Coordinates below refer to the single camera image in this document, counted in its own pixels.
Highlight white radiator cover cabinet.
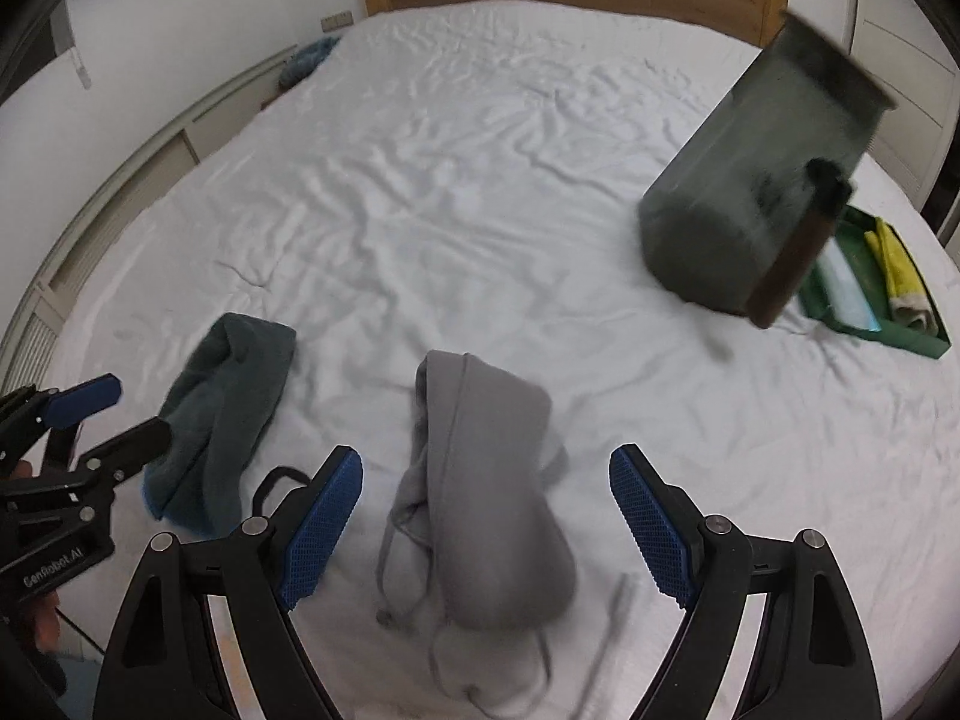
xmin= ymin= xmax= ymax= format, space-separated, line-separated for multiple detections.
xmin=2 ymin=46 xmax=295 ymax=392

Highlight white bed sheet mattress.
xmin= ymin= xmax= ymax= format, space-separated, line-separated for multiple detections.
xmin=47 ymin=2 xmax=958 ymax=718

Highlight white sliding wardrobe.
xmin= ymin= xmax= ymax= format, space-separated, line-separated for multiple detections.
xmin=851 ymin=0 xmax=958 ymax=208

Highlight grey hoodie cloth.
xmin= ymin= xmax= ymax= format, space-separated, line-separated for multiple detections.
xmin=374 ymin=349 xmax=578 ymax=717

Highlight person left hand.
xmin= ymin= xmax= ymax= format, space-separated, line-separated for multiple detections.
xmin=13 ymin=455 xmax=65 ymax=653

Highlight wooden nightstand left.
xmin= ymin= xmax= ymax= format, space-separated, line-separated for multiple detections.
xmin=260 ymin=91 xmax=286 ymax=110

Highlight green tray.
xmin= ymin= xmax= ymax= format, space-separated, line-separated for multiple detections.
xmin=797 ymin=206 xmax=952 ymax=359

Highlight yellow cloth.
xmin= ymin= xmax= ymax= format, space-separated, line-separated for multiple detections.
xmin=864 ymin=218 xmax=939 ymax=337

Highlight clear zip bag blue seal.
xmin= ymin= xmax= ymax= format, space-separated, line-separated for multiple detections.
xmin=815 ymin=239 xmax=882 ymax=333

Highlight wall socket plate left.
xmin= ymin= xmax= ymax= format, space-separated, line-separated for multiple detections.
xmin=320 ymin=10 xmax=355 ymax=32

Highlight blue clothes on nightstand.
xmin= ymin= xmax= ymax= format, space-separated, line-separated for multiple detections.
xmin=278 ymin=36 xmax=340 ymax=91

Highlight dark teal towel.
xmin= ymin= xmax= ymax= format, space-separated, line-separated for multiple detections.
xmin=143 ymin=312 xmax=296 ymax=538

